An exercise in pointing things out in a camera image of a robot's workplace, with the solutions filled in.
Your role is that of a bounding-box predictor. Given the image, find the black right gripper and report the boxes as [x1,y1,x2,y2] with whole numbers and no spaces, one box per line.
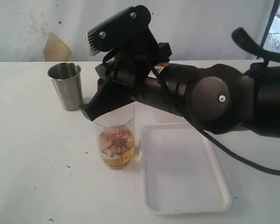
[80,42,172,121]

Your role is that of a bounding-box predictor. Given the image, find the clear shaker body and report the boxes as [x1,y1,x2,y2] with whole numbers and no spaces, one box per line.
[94,104,135,169]

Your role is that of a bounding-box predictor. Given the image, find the stainless steel cup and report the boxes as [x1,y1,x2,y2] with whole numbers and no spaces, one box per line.
[48,62,83,111]

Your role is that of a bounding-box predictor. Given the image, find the gold foil coins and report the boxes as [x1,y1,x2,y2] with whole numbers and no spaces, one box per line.
[98,129,135,169]

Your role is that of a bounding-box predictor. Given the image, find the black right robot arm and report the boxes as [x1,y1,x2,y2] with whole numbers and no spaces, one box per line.
[82,42,280,138]

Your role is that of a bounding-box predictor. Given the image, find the white rectangular tray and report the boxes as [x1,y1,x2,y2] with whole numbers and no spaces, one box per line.
[139,124,232,215]

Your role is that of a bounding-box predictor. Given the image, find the white backdrop sheet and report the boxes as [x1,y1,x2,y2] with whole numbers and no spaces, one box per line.
[0,0,273,62]

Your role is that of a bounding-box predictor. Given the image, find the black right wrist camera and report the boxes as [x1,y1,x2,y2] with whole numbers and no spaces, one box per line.
[87,5,159,56]

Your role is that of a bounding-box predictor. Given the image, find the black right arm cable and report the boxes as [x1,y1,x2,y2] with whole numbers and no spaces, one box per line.
[151,27,280,177]

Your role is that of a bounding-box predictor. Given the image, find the black window frame post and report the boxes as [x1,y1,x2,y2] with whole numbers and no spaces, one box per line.
[260,0,280,48]

